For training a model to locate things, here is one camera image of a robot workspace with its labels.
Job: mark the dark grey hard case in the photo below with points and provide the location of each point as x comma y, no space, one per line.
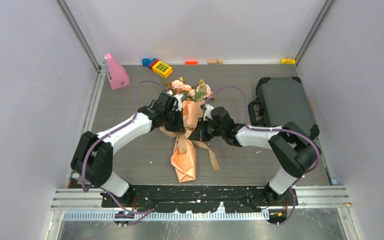
280,100

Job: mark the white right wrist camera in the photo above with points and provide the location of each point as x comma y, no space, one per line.
207,109

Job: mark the pink and brown rose stem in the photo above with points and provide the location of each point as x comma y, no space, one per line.
202,92

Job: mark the peach wrapping paper sheet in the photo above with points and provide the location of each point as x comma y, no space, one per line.
183,158

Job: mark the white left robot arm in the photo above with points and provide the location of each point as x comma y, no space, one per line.
93,157

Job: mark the blue toy brick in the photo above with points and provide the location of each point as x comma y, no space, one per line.
146,62

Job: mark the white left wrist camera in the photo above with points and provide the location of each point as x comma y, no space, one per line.
178,102

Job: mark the yellow toy brick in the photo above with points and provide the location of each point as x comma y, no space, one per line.
162,69

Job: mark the pink plastic wedge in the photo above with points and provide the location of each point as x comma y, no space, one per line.
117,75

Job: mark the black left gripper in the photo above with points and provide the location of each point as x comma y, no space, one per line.
179,127

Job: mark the yellow corner block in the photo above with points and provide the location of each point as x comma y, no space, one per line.
288,61

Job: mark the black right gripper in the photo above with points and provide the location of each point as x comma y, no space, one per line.
199,133

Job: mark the orange flat block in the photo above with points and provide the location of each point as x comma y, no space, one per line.
191,62

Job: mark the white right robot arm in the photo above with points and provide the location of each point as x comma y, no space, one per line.
295,151

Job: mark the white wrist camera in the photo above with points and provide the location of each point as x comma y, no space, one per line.
207,109
178,102

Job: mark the red toy brick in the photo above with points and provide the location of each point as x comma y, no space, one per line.
152,63

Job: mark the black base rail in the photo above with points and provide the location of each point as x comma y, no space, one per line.
199,198

